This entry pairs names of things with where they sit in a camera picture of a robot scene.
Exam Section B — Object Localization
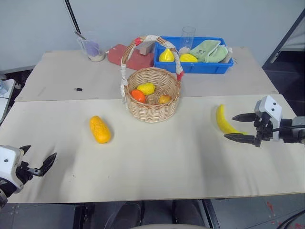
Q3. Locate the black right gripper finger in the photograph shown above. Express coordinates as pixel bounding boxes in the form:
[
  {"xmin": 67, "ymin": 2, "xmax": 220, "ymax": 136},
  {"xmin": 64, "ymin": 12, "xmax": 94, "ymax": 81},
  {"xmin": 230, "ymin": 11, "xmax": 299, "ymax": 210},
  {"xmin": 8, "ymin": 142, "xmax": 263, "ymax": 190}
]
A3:
[
  {"xmin": 224, "ymin": 133, "xmax": 257, "ymax": 145},
  {"xmin": 232, "ymin": 112, "xmax": 258, "ymax": 123}
]

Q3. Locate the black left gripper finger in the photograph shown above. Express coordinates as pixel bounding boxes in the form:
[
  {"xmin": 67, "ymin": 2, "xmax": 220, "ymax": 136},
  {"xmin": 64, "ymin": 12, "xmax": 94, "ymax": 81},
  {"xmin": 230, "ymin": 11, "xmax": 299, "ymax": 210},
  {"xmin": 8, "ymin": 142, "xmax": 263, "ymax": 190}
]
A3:
[
  {"xmin": 38, "ymin": 152, "xmax": 58, "ymax": 177},
  {"xmin": 20, "ymin": 145, "xmax": 32, "ymax": 157}
]

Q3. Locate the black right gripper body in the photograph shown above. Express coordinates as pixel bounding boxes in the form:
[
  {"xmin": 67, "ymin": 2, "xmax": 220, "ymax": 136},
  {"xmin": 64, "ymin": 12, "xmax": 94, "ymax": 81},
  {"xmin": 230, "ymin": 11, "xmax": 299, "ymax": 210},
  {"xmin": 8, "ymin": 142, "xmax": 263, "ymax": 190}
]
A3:
[{"xmin": 253, "ymin": 112, "xmax": 274, "ymax": 147}]

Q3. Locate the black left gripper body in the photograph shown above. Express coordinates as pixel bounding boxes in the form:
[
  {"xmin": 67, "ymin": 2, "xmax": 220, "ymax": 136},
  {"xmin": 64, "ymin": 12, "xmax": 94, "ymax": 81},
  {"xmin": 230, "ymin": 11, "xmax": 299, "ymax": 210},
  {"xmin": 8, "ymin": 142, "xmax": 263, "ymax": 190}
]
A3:
[{"xmin": 15, "ymin": 160, "xmax": 41, "ymax": 189}]

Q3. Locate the orange corn cob toy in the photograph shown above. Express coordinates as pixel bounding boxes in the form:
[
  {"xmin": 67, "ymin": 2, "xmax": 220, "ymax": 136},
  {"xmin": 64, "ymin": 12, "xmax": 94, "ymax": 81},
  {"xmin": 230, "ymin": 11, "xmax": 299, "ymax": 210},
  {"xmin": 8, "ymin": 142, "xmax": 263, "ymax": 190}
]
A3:
[{"xmin": 89, "ymin": 115, "xmax": 112, "ymax": 145}]

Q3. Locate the yellow oval fruit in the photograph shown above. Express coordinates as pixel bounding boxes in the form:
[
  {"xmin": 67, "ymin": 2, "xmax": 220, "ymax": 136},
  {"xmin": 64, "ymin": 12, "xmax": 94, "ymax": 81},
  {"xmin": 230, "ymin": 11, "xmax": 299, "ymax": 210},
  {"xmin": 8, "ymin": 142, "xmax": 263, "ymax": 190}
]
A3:
[{"xmin": 179, "ymin": 53, "xmax": 199, "ymax": 63}]

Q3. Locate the yellow pear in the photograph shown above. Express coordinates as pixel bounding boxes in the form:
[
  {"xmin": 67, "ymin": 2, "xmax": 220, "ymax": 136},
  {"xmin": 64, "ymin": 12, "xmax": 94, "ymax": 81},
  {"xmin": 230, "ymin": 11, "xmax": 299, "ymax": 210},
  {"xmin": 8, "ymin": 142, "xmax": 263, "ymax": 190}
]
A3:
[{"xmin": 159, "ymin": 48, "xmax": 175, "ymax": 63}]

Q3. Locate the orange round fruit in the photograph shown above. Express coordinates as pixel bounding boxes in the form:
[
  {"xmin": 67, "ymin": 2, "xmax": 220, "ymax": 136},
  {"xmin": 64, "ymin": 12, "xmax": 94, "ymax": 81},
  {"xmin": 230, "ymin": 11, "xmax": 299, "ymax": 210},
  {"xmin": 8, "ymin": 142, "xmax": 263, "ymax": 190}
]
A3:
[{"xmin": 130, "ymin": 89, "xmax": 146, "ymax": 104}]

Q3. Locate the yellow banana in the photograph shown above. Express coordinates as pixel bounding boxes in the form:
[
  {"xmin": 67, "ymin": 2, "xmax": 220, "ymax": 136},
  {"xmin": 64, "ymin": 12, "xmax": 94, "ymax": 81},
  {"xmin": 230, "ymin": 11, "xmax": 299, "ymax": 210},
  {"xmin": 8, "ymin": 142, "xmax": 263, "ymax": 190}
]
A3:
[{"xmin": 215, "ymin": 104, "xmax": 249, "ymax": 135}]

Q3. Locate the white device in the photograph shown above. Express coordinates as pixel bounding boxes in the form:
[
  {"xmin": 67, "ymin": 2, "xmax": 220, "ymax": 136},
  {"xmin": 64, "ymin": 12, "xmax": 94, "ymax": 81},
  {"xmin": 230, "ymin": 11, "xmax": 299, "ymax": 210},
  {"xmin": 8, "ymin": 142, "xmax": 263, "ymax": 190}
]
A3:
[{"xmin": 0, "ymin": 73, "xmax": 16, "ymax": 120}]

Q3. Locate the green cloth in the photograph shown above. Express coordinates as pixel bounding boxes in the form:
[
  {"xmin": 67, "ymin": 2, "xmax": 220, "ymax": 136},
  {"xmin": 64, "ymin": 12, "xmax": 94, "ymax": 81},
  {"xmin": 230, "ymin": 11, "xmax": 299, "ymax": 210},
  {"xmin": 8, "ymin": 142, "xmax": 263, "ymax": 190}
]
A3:
[{"xmin": 189, "ymin": 40, "xmax": 230, "ymax": 64}]

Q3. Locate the blue plastic bin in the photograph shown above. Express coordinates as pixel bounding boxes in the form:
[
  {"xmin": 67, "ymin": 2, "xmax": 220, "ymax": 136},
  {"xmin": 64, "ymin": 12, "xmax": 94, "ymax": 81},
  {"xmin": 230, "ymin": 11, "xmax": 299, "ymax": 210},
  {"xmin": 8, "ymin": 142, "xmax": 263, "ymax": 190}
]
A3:
[{"xmin": 152, "ymin": 36, "xmax": 234, "ymax": 74}]

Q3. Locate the yellow-red peach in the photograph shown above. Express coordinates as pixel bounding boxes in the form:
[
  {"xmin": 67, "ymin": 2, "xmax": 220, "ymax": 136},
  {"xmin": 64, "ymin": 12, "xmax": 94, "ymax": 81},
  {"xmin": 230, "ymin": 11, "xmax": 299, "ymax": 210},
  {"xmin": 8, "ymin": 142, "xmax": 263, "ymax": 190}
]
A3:
[{"xmin": 158, "ymin": 94, "xmax": 172, "ymax": 105}]

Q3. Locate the clear drinking glass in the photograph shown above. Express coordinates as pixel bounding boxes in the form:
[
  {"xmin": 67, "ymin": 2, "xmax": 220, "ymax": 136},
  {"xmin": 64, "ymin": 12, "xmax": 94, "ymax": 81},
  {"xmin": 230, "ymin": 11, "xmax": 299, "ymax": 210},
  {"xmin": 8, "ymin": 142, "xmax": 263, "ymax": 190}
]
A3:
[{"xmin": 180, "ymin": 26, "xmax": 197, "ymax": 54}]

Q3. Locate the yellow lemon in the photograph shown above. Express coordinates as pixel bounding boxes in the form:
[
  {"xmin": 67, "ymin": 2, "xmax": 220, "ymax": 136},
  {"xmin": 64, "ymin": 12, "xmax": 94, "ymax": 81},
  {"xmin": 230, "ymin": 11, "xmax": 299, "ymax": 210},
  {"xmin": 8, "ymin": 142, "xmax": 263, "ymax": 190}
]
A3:
[{"xmin": 137, "ymin": 82, "xmax": 156, "ymax": 97}]

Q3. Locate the clear beaker with white grains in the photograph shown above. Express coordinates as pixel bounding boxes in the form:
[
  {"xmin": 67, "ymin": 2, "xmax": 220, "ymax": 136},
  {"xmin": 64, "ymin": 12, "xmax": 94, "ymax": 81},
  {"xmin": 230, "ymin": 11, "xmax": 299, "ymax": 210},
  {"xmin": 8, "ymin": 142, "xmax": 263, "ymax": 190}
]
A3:
[{"xmin": 76, "ymin": 31, "xmax": 107, "ymax": 62}]

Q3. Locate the red cloth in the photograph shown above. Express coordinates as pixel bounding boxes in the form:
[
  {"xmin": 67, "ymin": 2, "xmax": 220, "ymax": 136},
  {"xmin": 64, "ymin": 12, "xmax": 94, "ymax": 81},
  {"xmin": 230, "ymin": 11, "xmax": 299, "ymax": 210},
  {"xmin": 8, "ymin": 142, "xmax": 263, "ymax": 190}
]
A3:
[{"xmin": 107, "ymin": 43, "xmax": 155, "ymax": 71}]

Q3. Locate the grey metal block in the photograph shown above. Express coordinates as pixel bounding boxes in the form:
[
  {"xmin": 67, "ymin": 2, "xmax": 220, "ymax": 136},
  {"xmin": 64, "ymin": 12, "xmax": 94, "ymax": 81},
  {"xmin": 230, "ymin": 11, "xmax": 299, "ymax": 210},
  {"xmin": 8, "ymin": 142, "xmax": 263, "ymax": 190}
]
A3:
[{"xmin": 139, "ymin": 41, "xmax": 153, "ymax": 56}]

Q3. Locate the purple scoop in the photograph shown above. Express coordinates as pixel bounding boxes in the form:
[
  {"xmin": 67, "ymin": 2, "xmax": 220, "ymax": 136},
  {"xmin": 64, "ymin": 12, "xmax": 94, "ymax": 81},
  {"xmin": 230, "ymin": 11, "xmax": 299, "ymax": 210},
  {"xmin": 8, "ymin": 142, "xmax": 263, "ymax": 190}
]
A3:
[{"xmin": 85, "ymin": 40, "xmax": 100, "ymax": 56}]

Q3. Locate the metal spoon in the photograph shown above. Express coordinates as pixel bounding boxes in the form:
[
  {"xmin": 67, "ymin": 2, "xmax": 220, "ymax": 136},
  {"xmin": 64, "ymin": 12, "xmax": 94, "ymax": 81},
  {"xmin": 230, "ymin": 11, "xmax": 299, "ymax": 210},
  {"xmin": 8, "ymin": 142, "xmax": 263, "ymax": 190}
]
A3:
[{"xmin": 74, "ymin": 31, "xmax": 88, "ymax": 41}]

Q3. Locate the black slanted pole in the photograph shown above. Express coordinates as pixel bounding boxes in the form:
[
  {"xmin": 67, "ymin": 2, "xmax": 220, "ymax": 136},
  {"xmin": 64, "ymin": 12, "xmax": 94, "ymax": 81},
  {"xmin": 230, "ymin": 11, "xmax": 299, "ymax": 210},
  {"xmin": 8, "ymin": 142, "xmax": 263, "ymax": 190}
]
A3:
[{"xmin": 63, "ymin": 0, "xmax": 82, "ymax": 37}]

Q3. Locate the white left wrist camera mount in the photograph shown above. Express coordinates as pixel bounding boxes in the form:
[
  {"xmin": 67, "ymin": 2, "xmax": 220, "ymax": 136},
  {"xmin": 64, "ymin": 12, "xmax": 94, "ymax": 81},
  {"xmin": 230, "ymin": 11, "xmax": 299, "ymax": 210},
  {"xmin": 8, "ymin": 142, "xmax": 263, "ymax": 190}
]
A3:
[{"xmin": 0, "ymin": 145, "xmax": 25, "ymax": 194}]

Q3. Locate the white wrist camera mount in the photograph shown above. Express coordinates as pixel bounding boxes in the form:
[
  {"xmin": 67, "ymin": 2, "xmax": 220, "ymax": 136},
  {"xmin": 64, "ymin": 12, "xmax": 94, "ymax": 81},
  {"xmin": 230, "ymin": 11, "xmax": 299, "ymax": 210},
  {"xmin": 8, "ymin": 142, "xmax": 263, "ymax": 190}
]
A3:
[
  {"xmin": 0, "ymin": 145, "xmax": 25, "ymax": 194},
  {"xmin": 254, "ymin": 95, "xmax": 283, "ymax": 142}
]

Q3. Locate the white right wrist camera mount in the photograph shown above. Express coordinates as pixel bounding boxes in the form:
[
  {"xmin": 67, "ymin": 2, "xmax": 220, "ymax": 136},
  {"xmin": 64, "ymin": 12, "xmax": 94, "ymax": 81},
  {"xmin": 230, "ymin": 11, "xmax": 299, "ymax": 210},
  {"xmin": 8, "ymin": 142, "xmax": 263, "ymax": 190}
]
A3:
[{"xmin": 254, "ymin": 95, "xmax": 283, "ymax": 142}]

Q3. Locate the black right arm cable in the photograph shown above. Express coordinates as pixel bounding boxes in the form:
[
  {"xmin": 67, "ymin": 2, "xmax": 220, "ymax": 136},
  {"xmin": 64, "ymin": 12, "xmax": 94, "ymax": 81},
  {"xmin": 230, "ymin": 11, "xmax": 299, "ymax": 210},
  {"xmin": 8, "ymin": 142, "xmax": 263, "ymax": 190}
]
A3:
[{"xmin": 272, "ymin": 125, "xmax": 305, "ymax": 132}]

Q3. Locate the dark metal frame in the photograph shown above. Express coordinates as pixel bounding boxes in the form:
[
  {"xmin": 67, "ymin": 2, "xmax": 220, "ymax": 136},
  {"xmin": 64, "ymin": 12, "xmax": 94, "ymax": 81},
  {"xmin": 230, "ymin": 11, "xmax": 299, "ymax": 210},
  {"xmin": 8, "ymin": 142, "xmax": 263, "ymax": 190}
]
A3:
[{"xmin": 263, "ymin": 0, "xmax": 305, "ymax": 65}]

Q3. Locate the wicker basket with handle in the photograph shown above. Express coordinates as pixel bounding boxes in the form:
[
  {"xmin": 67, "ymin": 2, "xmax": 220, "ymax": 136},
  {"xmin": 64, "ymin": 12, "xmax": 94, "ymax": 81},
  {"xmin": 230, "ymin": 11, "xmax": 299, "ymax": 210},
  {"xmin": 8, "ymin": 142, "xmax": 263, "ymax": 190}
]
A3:
[{"xmin": 120, "ymin": 35, "xmax": 185, "ymax": 124}]

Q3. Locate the black floor cable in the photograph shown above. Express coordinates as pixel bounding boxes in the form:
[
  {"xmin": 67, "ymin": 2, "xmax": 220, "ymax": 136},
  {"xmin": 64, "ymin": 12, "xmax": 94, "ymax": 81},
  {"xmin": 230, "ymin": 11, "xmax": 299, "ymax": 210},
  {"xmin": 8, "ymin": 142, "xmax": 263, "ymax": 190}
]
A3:
[{"xmin": 278, "ymin": 209, "xmax": 305, "ymax": 229}]

